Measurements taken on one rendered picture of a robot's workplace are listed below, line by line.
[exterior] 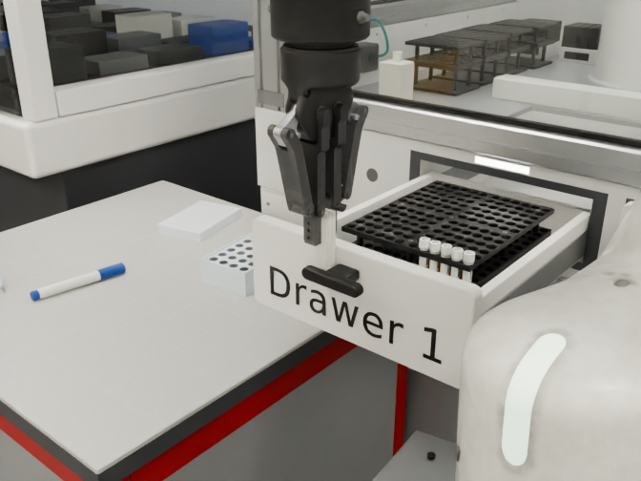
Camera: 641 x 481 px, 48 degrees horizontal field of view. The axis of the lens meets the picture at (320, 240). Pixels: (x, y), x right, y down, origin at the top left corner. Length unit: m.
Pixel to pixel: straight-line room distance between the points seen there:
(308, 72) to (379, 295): 0.24
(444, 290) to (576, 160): 0.34
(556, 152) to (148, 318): 0.58
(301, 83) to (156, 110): 0.92
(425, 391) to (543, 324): 0.82
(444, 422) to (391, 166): 0.44
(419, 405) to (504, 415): 0.86
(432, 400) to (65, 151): 0.81
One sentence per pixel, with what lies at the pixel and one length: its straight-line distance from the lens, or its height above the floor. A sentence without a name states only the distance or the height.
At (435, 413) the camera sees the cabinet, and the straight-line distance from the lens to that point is 1.25.
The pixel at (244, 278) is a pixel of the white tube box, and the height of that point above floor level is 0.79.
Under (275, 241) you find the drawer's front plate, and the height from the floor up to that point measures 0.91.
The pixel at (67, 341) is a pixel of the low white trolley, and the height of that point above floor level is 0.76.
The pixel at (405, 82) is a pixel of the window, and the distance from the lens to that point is 1.09.
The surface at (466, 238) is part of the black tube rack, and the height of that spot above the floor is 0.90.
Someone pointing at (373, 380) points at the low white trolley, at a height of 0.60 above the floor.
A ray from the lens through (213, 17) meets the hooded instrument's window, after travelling 1.67.
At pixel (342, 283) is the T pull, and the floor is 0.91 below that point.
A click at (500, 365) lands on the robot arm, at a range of 0.41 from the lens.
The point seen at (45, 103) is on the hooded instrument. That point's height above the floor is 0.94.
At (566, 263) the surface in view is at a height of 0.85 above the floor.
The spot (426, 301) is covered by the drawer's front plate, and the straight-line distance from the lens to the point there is 0.71.
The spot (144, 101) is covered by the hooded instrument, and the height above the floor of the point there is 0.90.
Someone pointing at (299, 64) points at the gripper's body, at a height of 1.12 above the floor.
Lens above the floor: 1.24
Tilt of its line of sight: 24 degrees down
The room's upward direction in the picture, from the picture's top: straight up
